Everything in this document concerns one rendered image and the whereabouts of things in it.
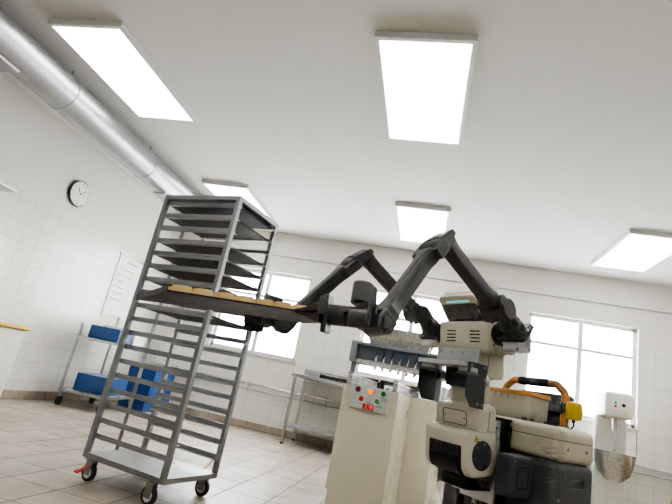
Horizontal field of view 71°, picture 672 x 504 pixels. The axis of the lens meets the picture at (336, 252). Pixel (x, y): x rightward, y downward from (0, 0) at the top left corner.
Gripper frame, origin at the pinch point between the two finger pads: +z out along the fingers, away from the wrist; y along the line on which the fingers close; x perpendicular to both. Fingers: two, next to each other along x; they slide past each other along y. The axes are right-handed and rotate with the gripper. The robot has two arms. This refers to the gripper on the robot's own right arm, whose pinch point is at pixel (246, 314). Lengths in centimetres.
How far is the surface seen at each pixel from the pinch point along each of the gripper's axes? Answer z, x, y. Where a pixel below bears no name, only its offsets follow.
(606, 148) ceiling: -227, 180, 179
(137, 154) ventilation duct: -247, -261, 175
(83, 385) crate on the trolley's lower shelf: -346, -341, -72
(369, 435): -148, 26, -51
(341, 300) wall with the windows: -545, -91, 83
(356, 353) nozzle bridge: -224, -1, -2
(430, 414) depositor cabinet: -216, 59, -39
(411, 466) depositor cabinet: -215, 49, -76
